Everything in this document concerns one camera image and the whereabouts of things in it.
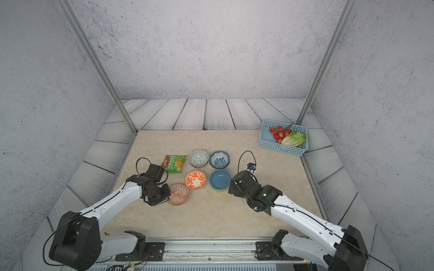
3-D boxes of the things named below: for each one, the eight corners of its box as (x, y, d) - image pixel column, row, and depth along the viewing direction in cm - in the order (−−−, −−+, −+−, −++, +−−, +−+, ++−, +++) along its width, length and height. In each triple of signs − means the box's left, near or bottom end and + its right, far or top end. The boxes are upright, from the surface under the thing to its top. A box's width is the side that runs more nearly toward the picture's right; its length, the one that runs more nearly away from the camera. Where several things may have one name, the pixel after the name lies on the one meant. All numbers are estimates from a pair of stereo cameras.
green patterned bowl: (189, 171, 102) (187, 165, 97) (191, 155, 109) (190, 149, 105) (207, 170, 102) (207, 165, 97) (208, 155, 109) (208, 149, 105)
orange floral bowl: (185, 189, 94) (184, 185, 90) (187, 174, 100) (186, 170, 96) (205, 189, 94) (204, 185, 90) (206, 174, 100) (205, 170, 96)
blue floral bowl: (210, 170, 101) (209, 165, 97) (210, 156, 108) (210, 151, 104) (229, 170, 101) (229, 165, 97) (229, 156, 108) (229, 150, 104)
